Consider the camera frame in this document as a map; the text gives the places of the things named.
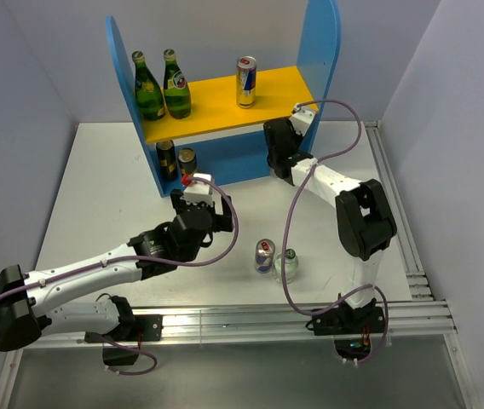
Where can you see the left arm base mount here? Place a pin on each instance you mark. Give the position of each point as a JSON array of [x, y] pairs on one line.
[[121, 352]]

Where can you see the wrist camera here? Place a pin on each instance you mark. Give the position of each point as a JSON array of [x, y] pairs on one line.
[[196, 192], [301, 119]]

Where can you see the black gold can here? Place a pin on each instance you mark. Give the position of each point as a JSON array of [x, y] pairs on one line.
[[187, 161], [167, 160]]

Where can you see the aluminium right rail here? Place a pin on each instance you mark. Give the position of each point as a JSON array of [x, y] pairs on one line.
[[416, 277]]

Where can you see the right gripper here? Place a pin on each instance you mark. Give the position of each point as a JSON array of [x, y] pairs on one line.
[[296, 135]]

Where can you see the aluminium rail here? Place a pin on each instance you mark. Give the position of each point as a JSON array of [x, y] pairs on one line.
[[416, 277], [271, 323]]

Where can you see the aluminium front rail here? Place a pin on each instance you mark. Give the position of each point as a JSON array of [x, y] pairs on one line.
[[271, 323]]

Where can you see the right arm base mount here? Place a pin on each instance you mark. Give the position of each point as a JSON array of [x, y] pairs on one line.
[[351, 329]]

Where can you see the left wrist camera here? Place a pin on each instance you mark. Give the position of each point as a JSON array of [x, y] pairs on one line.
[[196, 192]]

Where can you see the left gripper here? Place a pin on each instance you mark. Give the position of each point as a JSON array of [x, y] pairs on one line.
[[221, 221]]

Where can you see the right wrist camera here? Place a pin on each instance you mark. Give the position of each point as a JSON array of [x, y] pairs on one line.
[[301, 119]]

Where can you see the front clear glass bottle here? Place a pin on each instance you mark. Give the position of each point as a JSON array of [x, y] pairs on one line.
[[291, 266]]

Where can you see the green bottle yellow label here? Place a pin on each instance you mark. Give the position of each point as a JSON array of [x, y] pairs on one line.
[[148, 94]]

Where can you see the green bottle red label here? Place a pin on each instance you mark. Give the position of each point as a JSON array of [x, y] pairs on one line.
[[176, 90]]

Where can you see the red bull can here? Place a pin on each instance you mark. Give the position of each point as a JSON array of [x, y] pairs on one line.
[[246, 81], [264, 256]]

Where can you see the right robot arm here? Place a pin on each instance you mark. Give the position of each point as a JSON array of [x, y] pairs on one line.
[[365, 222]]

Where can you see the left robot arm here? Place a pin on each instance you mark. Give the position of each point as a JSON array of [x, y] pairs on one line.
[[45, 302]]

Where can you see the blue and yellow shelf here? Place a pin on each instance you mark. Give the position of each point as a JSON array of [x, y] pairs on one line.
[[228, 140]]

